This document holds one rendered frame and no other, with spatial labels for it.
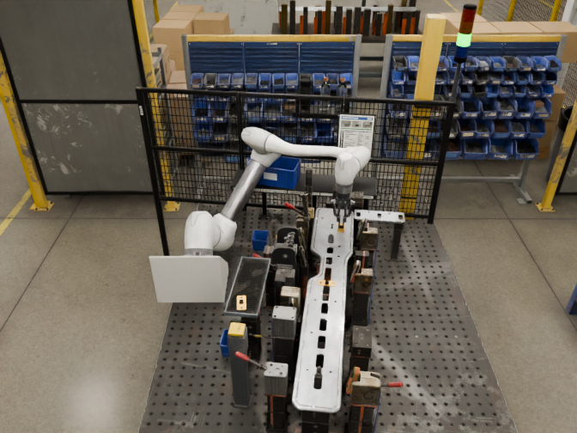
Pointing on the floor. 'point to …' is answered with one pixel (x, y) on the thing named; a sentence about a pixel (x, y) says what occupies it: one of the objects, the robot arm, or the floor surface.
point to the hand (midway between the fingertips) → (341, 222)
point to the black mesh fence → (284, 141)
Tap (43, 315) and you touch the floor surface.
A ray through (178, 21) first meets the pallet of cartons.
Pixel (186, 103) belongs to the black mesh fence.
